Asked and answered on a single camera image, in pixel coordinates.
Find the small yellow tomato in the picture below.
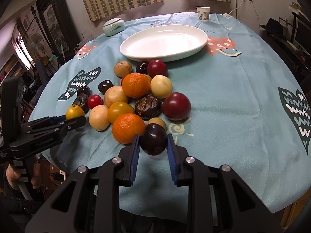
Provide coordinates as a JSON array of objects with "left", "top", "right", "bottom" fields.
[{"left": 65, "top": 105, "right": 85, "bottom": 120}]

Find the dark purple plum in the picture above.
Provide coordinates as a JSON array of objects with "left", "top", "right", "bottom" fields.
[{"left": 139, "top": 123, "right": 168, "bottom": 156}]

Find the orange tangerine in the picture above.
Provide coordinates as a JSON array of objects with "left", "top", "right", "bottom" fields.
[
  {"left": 112, "top": 113, "right": 146, "bottom": 144},
  {"left": 122, "top": 73, "right": 150, "bottom": 98}
]

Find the dark wrinkled date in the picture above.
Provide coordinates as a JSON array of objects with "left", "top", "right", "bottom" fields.
[{"left": 73, "top": 93, "right": 89, "bottom": 114}]

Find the small tan longan front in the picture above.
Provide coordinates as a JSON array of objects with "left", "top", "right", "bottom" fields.
[{"left": 147, "top": 117, "right": 167, "bottom": 130}]

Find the small tan longan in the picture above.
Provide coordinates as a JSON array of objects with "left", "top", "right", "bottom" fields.
[
  {"left": 147, "top": 117, "right": 167, "bottom": 130},
  {"left": 145, "top": 74, "right": 152, "bottom": 82}
]

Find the pale peach round fruit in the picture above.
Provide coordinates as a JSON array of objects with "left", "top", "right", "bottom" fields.
[{"left": 89, "top": 105, "right": 110, "bottom": 131}]

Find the yellow orange tomato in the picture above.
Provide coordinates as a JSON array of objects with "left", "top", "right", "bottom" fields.
[{"left": 107, "top": 102, "right": 135, "bottom": 124}]

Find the large red plum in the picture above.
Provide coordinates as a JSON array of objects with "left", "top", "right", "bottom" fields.
[{"left": 162, "top": 92, "right": 191, "bottom": 121}]

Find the dark cherry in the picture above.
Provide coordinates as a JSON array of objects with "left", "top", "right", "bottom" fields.
[
  {"left": 98, "top": 79, "right": 114, "bottom": 95},
  {"left": 77, "top": 86, "right": 91, "bottom": 96},
  {"left": 135, "top": 61, "right": 149, "bottom": 74}
]

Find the tan round fruit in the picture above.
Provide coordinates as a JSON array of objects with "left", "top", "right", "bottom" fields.
[{"left": 104, "top": 86, "right": 128, "bottom": 108}]

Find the cream yellow round fruit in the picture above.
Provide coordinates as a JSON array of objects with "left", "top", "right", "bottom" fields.
[{"left": 150, "top": 75, "right": 172, "bottom": 99}]

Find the person's left hand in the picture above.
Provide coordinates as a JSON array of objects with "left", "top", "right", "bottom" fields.
[{"left": 6, "top": 157, "right": 41, "bottom": 190}]

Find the standing electric fan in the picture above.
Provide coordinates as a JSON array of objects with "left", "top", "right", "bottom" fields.
[{"left": 28, "top": 33, "right": 46, "bottom": 61}]

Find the brown speckled round fruit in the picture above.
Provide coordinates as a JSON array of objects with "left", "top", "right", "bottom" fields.
[{"left": 113, "top": 61, "right": 132, "bottom": 78}]

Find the red plum near plate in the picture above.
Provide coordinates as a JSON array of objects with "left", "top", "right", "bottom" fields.
[{"left": 147, "top": 59, "right": 168, "bottom": 78}]

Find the celadon lidded ceramic jar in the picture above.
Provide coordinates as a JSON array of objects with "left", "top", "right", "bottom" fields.
[{"left": 103, "top": 18, "right": 125, "bottom": 36}]

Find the white oval plate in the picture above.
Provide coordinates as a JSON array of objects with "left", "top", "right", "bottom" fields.
[{"left": 120, "top": 24, "right": 208, "bottom": 62}]

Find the patterned paper cup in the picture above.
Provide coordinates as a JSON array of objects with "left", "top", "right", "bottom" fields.
[{"left": 196, "top": 6, "right": 210, "bottom": 22}]

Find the black hat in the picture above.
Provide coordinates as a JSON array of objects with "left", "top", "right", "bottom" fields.
[{"left": 259, "top": 18, "right": 287, "bottom": 40}]

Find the computer monitor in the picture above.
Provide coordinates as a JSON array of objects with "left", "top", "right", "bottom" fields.
[{"left": 292, "top": 12, "right": 311, "bottom": 55}]

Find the white power cable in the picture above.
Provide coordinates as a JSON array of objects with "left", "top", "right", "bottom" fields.
[{"left": 222, "top": 0, "right": 245, "bottom": 17}]

